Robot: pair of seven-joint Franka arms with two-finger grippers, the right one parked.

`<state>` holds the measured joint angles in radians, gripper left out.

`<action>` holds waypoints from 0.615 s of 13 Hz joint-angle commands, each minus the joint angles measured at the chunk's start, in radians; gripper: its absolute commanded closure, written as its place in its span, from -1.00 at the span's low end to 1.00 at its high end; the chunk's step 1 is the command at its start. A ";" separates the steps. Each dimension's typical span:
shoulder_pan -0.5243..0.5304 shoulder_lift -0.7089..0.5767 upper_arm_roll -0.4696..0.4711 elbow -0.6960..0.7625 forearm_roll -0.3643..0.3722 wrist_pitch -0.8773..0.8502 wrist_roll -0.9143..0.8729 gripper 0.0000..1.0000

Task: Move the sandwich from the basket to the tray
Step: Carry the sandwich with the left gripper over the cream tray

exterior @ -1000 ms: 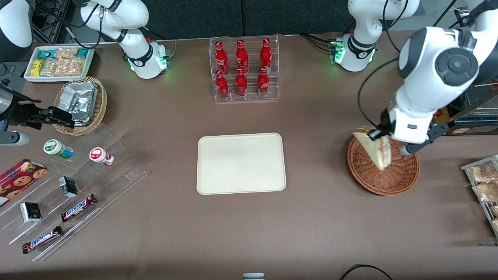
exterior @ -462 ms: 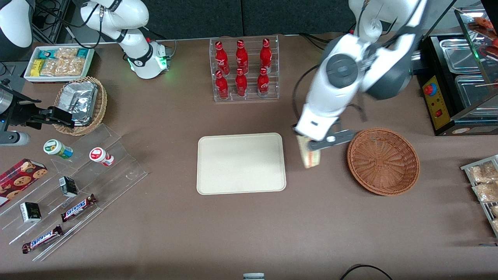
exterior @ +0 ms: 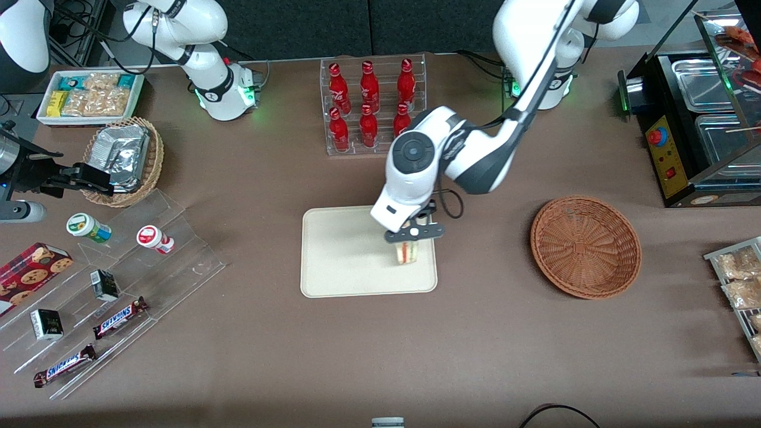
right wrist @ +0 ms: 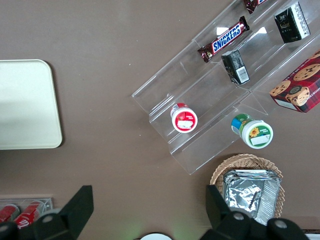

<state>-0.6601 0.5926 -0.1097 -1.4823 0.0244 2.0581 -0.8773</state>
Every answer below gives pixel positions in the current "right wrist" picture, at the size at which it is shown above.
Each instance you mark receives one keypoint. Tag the red cola bottle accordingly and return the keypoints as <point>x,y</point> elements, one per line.
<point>8,212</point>
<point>30,215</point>

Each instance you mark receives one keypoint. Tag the small black carton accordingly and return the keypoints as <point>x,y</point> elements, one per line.
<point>292,22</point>
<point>236,66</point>

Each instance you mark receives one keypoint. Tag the Snickers bar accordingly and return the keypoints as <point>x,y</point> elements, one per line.
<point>253,5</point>
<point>225,40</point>

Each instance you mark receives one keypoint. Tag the red cookie box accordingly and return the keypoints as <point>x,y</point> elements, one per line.
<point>300,87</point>

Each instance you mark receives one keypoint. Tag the silver foil packs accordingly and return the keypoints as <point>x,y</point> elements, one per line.
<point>245,192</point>

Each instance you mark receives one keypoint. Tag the clear acrylic bottle rack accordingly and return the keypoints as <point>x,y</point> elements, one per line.
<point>48,202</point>

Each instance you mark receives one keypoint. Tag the light tan wicker basket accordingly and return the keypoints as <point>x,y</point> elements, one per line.
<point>250,160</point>

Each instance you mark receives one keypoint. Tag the cream plastic tray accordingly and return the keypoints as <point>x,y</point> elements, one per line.
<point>27,105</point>

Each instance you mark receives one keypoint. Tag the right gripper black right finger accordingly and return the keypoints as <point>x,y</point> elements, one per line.
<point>225,222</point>

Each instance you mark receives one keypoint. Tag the red lidded cup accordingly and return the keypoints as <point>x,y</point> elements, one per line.
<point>184,121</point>

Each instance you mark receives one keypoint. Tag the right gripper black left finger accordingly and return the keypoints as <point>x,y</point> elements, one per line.
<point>72,215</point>

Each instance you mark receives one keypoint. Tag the clear acrylic stepped stand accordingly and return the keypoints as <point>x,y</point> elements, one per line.
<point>212,82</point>

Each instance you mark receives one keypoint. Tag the white snack tray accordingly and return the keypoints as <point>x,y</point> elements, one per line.
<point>313,237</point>

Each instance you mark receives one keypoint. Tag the green lidded cup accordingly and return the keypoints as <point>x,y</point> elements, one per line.
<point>257,133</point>

